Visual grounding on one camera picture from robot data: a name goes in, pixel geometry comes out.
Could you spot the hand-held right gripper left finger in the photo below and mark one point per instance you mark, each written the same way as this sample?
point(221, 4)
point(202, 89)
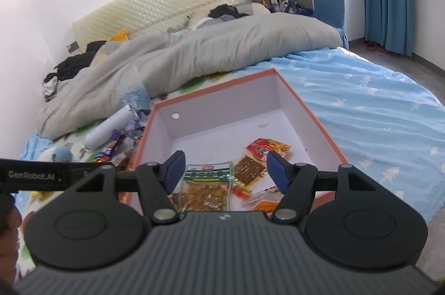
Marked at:
point(175, 171)

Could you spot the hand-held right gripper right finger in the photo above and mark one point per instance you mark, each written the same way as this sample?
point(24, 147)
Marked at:
point(276, 171)

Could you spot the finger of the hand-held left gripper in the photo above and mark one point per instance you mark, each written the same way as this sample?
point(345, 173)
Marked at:
point(76, 170)

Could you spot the brown red-edged snack packet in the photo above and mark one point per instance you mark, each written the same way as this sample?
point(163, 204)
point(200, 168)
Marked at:
point(248, 170)

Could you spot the red yellow snack packet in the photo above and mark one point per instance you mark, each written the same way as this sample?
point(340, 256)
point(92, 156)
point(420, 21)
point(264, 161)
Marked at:
point(259, 149)

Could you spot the green-edged snack packet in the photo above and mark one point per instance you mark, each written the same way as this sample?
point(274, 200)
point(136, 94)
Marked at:
point(205, 190)

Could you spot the orange snack packet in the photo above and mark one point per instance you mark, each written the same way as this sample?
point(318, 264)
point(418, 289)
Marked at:
point(267, 206)

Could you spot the dark blue snack packet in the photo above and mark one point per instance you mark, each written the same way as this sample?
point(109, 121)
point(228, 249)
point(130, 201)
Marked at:
point(109, 150)

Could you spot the pink cardboard box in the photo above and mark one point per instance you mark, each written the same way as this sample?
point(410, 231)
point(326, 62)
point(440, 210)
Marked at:
point(226, 121)

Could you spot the person's left hand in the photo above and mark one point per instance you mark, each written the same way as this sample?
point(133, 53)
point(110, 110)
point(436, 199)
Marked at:
point(8, 223)

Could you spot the white blue plush penguin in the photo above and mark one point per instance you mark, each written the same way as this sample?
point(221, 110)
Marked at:
point(61, 154)

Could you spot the fruit print mat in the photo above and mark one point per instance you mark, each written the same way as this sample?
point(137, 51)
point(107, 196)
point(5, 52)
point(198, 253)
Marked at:
point(80, 133)

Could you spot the white tube bottle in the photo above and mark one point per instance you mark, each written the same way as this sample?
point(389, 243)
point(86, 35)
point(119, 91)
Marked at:
point(104, 130)

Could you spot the pile of snack packets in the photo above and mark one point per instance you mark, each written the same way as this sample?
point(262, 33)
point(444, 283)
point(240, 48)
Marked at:
point(130, 142)

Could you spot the clear blue plastic bag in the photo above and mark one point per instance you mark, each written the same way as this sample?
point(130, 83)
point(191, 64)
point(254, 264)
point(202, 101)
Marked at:
point(137, 102)

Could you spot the white crumpled cloth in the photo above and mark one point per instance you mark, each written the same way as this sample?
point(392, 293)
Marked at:
point(49, 86)

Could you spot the black clothes heap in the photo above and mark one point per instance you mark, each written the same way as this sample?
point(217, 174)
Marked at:
point(74, 64)

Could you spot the light blue star bedsheet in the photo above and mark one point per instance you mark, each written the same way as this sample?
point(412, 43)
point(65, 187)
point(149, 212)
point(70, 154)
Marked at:
point(365, 107)

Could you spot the grey duvet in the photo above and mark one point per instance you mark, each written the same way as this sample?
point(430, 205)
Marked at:
point(208, 48)

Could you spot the yellow soft toy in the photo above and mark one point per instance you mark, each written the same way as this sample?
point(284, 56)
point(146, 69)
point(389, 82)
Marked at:
point(120, 35)

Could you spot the red slippers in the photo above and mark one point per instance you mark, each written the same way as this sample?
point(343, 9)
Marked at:
point(375, 47)

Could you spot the black garment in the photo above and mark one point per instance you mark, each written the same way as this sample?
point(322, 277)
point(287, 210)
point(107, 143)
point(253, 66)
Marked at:
point(226, 11)

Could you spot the group of small bottles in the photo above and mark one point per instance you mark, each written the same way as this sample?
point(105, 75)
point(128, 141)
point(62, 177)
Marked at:
point(281, 3)

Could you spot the blue curtains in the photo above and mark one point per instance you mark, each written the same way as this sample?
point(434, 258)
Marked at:
point(386, 13)

